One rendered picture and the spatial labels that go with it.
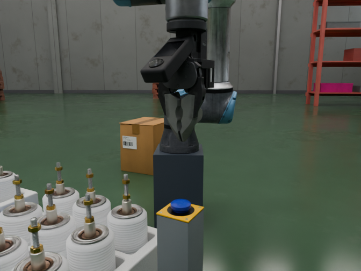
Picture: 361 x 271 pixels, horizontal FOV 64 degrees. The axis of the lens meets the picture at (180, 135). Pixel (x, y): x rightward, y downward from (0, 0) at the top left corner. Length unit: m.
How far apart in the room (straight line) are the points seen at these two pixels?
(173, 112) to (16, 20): 11.88
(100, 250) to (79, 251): 0.04
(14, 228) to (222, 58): 0.76
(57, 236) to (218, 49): 0.71
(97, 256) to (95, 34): 10.67
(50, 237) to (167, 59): 0.45
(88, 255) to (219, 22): 0.76
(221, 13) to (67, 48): 10.57
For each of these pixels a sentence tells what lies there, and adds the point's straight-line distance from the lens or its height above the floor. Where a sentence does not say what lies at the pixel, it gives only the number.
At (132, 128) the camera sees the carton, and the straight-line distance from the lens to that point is 1.74.
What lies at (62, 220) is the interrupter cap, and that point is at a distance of 0.73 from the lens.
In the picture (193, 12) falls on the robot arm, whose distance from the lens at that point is 0.52.
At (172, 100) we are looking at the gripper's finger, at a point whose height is 0.53.
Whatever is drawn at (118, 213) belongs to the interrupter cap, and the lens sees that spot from 0.73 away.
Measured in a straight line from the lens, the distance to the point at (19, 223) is 0.80.
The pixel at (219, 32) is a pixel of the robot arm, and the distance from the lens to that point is 1.00.
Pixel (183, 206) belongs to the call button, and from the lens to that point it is 0.57.
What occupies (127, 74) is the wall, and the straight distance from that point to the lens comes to 10.77.
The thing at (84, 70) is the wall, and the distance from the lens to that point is 11.21.
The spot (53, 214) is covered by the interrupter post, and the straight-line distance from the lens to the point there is 0.72.
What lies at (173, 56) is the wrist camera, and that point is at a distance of 0.47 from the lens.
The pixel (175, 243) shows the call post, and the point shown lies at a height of 0.26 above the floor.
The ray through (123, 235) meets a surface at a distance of 0.71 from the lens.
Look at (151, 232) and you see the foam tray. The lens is 0.79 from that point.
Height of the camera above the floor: 0.57
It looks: 11 degrees down
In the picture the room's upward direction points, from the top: straight up
